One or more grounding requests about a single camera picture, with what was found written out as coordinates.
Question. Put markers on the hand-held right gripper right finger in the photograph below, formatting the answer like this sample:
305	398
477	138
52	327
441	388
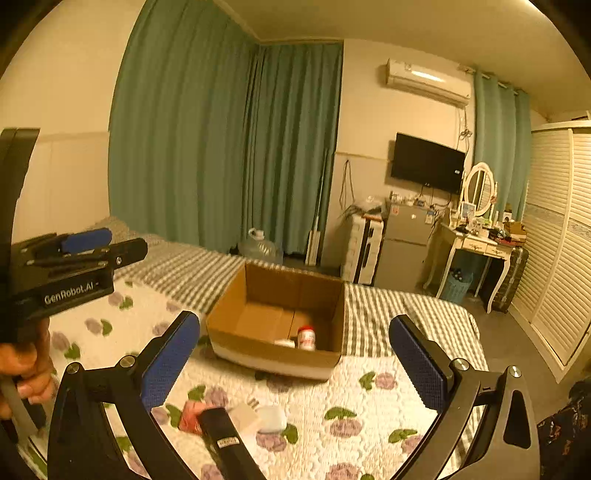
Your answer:
418	364

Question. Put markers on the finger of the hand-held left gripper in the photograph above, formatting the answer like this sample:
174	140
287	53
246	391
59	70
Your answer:
87	238
115	258

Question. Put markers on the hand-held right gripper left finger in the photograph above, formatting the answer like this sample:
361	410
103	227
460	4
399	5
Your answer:
168	364

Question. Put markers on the red packet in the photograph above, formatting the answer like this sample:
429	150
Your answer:
190	415

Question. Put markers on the white charger plug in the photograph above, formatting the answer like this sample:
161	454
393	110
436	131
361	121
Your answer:
244	417

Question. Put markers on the white earbud case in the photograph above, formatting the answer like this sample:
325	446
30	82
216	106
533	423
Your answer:
270	418

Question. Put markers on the cardboard box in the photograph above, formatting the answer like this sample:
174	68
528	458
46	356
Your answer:
265	288

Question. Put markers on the person's left hand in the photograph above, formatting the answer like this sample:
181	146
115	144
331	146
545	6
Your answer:
27	364

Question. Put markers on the blue woven basket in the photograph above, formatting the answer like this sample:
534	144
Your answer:
455	286

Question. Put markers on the black rectangular device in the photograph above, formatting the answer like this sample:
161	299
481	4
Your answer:
222	434

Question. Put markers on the floral quilt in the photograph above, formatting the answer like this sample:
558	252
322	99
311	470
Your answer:
323	399

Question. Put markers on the white bottle with red label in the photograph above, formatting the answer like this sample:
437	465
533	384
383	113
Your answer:
306	338

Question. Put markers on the flat white item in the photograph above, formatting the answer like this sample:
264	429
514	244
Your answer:
285	343

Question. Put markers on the silver mini fridge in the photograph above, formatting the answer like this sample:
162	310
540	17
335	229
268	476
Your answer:
404	244

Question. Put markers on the dark suitcase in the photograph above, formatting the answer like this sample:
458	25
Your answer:
508	281

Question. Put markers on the white suitcase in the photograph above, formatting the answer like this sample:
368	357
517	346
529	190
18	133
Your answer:
364	249

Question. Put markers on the white dressing table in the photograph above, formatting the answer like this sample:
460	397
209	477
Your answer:
480	247

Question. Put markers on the clear water jug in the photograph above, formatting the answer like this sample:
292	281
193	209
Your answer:
258	249

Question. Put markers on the dark floral clothing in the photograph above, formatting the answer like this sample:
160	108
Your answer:
568	429

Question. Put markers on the clear plastic bag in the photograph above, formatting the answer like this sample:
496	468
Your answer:
371	206

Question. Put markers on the brown box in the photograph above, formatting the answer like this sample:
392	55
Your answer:
515	230

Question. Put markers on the white mop pole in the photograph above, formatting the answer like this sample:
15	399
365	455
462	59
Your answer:
316	230

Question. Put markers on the white louvred wardrobe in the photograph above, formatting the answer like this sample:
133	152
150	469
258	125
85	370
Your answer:
558	240

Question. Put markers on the oval vanity mirror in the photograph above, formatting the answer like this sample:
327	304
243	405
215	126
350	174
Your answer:
480	187

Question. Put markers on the narrow green curtain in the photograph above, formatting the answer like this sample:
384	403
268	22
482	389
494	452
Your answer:
501	138

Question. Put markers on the white air conditioner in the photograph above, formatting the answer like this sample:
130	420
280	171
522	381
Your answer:
427	83

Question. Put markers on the black wall television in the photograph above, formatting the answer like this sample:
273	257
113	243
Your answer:
427	162

